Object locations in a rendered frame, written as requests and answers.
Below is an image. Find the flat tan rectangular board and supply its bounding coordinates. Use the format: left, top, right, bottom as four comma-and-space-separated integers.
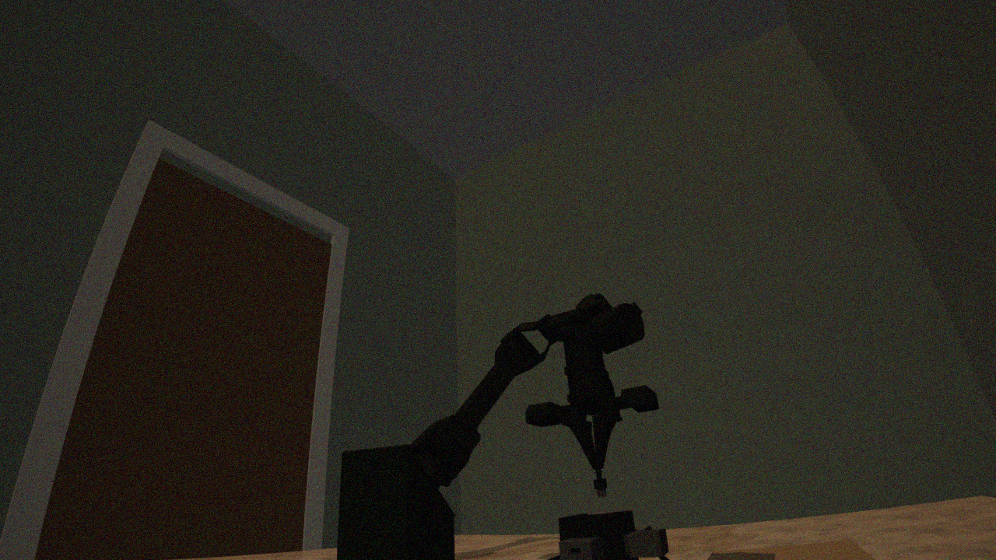
707, 540, 875, 560

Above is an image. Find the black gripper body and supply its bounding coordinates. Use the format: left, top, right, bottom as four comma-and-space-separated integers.
525, 356, 659, 426

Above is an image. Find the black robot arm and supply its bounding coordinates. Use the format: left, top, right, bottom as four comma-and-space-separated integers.
409, 293, 645, 488

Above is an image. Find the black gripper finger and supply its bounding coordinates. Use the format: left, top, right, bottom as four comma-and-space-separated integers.
561, 418, 597, 470
592, 413, 622, 469

